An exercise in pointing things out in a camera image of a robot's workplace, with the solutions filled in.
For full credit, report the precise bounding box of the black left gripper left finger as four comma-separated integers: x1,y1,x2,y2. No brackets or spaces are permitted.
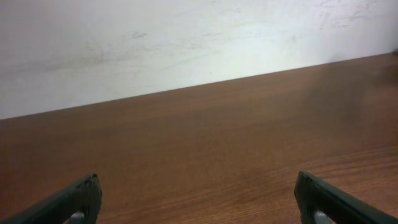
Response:
1,174,102,224

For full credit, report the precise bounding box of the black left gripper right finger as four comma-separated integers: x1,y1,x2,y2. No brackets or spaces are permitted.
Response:
294,171,397,224

